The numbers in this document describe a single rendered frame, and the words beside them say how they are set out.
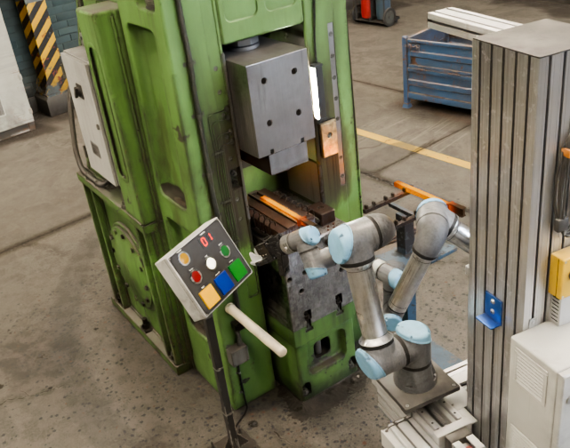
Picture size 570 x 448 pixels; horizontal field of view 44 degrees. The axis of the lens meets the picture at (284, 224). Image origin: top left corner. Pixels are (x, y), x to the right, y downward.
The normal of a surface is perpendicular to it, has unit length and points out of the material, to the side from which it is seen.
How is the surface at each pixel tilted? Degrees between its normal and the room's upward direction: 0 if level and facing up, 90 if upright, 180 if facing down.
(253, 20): 90
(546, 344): 0
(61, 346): 0
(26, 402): 0
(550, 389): 90
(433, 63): 89
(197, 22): 90
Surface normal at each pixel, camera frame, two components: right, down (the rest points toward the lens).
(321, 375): 0.57, 0.33
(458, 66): -0.69, 0.41
